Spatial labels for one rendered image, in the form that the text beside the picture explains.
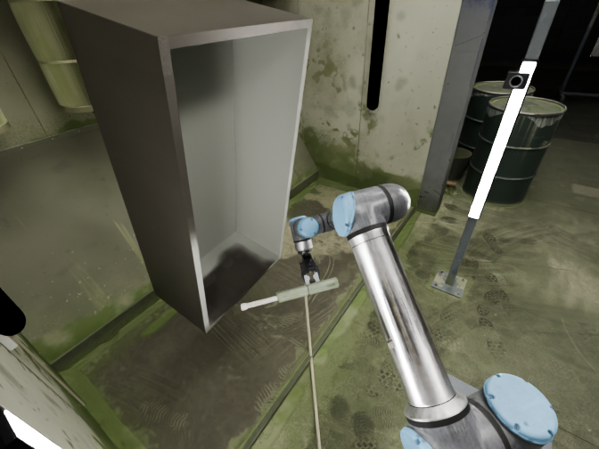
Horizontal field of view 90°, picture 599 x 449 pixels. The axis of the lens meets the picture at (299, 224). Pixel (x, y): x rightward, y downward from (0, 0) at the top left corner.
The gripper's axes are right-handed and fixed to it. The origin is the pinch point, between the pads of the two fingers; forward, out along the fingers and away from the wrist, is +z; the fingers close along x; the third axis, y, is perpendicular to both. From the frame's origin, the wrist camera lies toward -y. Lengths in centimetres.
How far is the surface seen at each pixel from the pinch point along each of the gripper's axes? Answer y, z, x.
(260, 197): 13, -51, 15
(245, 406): 6, 51, 47
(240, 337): 39, 27, 45
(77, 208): 52, -71, 122
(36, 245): 39, -54, 140
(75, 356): 40, 13, 137
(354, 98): 111, -128, -90
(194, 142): -16, -78, 38
